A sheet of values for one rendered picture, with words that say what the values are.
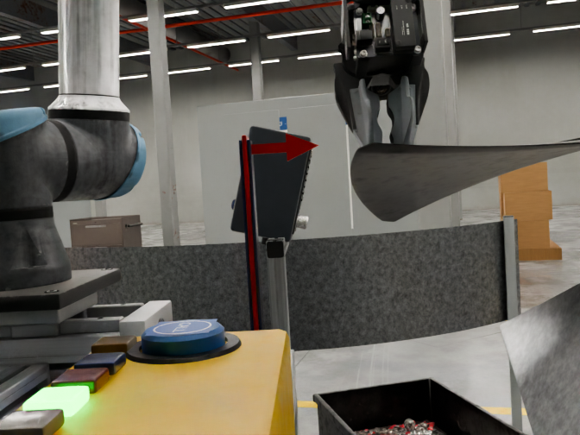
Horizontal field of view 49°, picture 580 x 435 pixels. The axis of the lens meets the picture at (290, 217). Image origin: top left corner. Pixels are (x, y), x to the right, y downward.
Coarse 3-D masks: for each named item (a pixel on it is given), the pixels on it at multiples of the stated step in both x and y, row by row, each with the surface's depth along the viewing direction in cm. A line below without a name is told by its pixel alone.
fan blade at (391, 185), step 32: (352, 160) 53; (384, 160) 52; (416, 160) 53; (448, 160) 54; (480, 160) 55; (512, 160) 58; (544, 160) 62; (384, 192) 63; (416, 192) 64; (448, 192) 67
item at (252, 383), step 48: (240, 336) 33; (144, 384) 26; (192, 384) 25; (240, 384) 25; (288, 384) 31; (96, 432) 21; (144, 432) 21; (192, 432) 20; (240, 432) 20; (288, 432) 28
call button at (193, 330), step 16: (192, 320) 33; (208, 320) 32; (144, 336) 30; (160, 336) 30; (176, 336) 29; (192, 336) 30; (208, 336) 30; (224, 336) 31; (144, 352) 30; (160, 352) 29; (176, 352) 29; (192, 352) 29
